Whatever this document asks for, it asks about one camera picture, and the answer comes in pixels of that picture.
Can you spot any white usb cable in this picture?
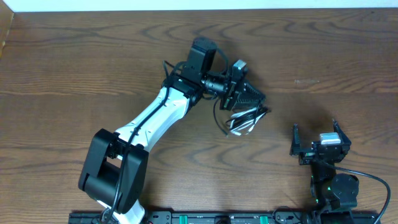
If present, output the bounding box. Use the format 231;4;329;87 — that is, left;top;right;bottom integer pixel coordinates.
228;106;268;137

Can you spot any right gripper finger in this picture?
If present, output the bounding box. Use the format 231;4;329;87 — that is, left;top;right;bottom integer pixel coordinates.
333;119;349;145
289;124;300;156

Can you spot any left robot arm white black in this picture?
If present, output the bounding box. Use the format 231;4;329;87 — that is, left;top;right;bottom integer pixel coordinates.
78;37;267;223

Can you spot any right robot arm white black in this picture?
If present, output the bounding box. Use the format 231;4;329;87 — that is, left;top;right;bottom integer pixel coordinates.
290;121;380;223

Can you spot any black usb cable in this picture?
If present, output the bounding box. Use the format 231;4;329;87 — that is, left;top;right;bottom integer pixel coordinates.
212;98;271;137

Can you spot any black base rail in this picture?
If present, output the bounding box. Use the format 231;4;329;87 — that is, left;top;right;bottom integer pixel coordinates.
68;210;382;224

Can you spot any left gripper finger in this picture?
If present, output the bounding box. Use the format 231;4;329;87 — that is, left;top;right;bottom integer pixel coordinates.
238;79;266;105
231;101;262;113

